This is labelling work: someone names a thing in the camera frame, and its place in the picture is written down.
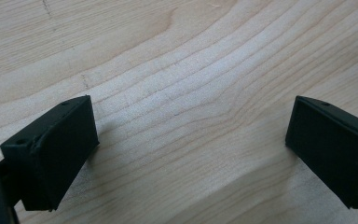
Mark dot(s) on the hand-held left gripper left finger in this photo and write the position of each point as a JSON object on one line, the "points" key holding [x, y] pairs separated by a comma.
{"points": [[56, 149]]}

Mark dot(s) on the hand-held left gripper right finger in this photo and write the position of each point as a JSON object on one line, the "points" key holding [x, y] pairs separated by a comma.
{"points": [[332, 149]]}

